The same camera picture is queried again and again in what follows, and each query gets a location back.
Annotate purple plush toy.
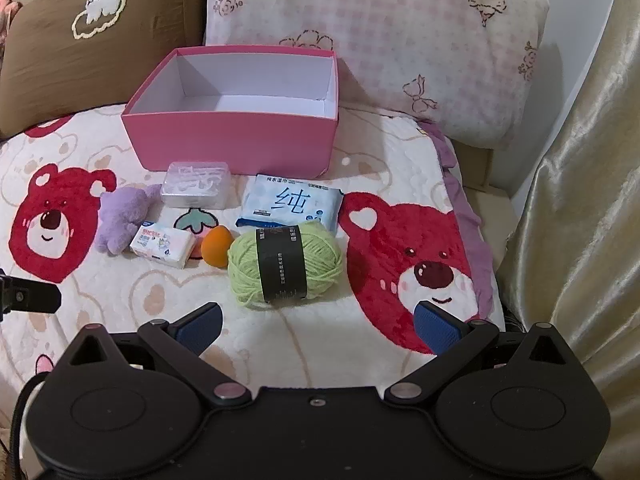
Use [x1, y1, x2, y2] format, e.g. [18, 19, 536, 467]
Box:
[96, 184, 163, 256]

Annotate black cable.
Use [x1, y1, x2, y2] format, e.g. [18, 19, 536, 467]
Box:
[10, 375, 51, 480]

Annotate red bear printed blanket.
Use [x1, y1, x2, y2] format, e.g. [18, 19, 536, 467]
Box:
[0, 102, 506, 396]

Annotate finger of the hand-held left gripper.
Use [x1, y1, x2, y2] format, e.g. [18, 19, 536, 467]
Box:
[0, 269, 62, 322]

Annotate clear plastic floss pick box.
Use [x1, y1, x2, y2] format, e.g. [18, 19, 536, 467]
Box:
[161, 161, 234, 210]

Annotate blue white wet wipes pack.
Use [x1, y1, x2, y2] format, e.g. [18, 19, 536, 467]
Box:
[235, 174, 345, 233]

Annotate pink checkered pillow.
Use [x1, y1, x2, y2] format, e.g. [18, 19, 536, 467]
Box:
[202, 0, 551, 150]

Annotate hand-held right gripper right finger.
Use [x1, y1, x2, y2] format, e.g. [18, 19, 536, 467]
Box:
[382, 301, 578, 408]

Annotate pink cardboard box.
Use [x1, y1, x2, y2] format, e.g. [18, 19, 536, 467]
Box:
[121, 46, 341, 179]

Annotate green yarn ball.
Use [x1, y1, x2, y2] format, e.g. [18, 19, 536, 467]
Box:
[227, 220, 346, 310]

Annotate brown embroidered pillow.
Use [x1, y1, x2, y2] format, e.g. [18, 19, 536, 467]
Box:
[0, 0, 208, 141]

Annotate gold satin curtain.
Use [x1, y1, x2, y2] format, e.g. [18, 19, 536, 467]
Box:
[497, 0, 640, 386]

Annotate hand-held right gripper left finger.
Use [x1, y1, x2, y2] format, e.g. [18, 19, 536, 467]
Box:
[59, 301, 253, 408]

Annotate small white tissue pack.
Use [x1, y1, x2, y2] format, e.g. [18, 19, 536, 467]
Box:
[129, 221, 197, 269]

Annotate orange sponge ball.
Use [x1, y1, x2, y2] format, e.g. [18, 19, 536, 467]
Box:
[201, 226, 235, 267]

